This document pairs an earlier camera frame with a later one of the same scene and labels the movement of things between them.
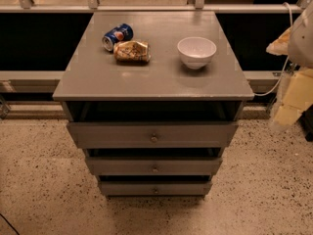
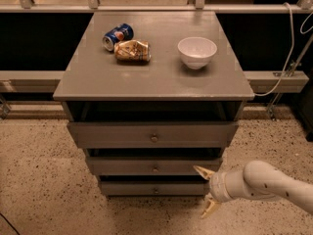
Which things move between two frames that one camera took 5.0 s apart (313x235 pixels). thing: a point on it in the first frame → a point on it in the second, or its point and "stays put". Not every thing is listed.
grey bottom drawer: x=155 y=188 stays put
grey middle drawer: x=153 y=166 stays put
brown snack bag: x=132 y=51 stays put
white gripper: x=301 y=43 → x=216 y=187
